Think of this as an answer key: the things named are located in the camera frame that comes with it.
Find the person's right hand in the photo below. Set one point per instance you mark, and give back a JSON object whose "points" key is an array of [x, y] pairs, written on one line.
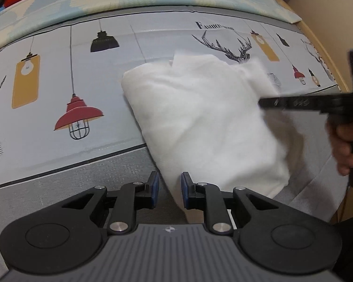
{"points": [[348, 141]]}

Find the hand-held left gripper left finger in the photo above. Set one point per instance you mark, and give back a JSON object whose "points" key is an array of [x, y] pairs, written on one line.
{"points": [[156, 188]]}

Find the wooden bed frame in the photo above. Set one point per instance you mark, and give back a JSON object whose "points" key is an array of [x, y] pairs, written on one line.
{"points": [[320, 39]]}

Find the white small garment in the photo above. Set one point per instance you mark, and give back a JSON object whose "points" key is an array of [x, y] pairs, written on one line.
{"points": [[208, 117]]}

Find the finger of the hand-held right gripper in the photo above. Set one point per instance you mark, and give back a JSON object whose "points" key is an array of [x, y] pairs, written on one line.
{"points": [[291, 103]]}

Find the lamp and deer printed bedsheet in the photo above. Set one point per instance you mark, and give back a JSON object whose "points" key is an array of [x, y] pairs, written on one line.
{"points": [[47, 164]]}

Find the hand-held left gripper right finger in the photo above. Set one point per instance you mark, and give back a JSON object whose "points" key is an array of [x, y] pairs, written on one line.
{"points": [[184, 191]]}

